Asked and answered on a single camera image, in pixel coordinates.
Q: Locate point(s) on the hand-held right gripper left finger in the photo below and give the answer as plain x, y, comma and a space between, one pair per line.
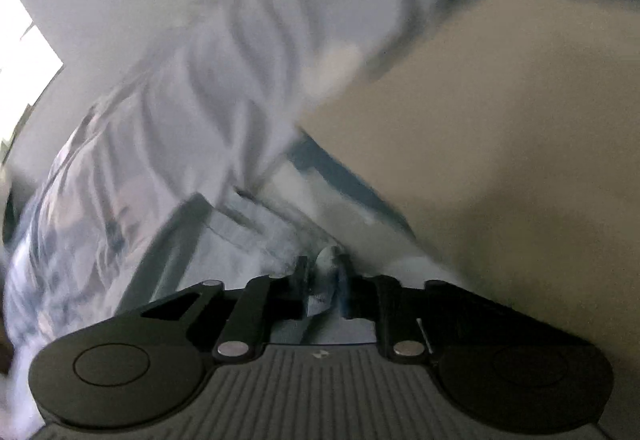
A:
300, 285

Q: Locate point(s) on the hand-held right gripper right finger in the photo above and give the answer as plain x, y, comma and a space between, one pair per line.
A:
345, 290

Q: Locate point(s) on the light blue twill garment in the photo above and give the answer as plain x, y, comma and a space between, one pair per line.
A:
240, 230

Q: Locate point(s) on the blue printed quilt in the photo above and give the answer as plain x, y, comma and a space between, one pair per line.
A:
175, 120

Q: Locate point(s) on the window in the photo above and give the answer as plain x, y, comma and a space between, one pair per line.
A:
25, 45

